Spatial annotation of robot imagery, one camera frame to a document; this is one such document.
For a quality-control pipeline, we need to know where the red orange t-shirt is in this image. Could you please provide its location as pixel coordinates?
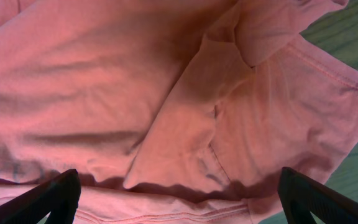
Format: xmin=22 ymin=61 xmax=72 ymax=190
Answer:
xmin=0 ymin=0 xmax=358 ymax=223

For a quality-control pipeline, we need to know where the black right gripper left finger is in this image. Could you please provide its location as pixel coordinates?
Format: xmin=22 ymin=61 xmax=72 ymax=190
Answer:
xmin=0 ymin=169 xmax=81 ymax=224

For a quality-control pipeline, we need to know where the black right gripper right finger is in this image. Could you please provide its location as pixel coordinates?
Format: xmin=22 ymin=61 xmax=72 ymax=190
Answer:
xmin=278 ymin=167 xmax=358 ymax=224

